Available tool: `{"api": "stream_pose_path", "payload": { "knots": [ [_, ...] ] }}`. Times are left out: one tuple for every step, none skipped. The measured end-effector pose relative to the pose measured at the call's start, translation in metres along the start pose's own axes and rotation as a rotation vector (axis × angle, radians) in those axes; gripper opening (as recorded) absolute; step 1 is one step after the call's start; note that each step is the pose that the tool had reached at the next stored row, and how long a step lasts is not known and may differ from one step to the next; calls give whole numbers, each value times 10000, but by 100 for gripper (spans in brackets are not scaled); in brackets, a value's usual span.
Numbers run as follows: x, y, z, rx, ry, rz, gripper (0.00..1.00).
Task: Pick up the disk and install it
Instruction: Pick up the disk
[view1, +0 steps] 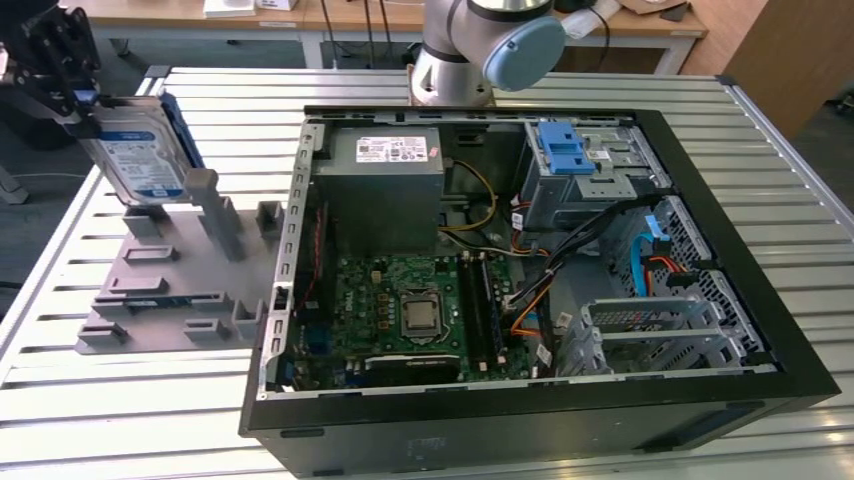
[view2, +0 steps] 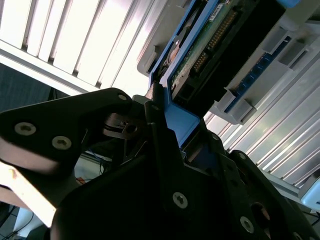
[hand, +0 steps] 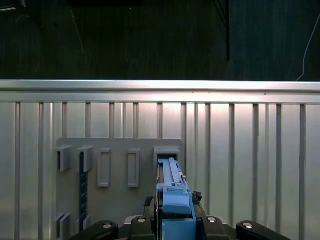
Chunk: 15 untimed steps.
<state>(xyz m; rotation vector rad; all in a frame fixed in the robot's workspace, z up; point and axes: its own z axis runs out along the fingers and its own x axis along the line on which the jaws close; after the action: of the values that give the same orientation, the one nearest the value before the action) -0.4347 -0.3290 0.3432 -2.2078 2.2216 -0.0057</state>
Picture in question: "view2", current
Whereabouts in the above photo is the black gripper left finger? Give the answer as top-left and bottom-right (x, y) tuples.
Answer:
(0, 83), (191, 211)

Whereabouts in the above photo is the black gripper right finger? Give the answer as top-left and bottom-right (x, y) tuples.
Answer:
(198, 119), (320, 240)

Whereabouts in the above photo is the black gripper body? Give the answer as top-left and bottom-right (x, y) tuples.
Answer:
(51, 154), (241, 240)

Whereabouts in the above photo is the hard disk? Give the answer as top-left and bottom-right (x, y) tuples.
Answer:
(148, 0), (301, 173)

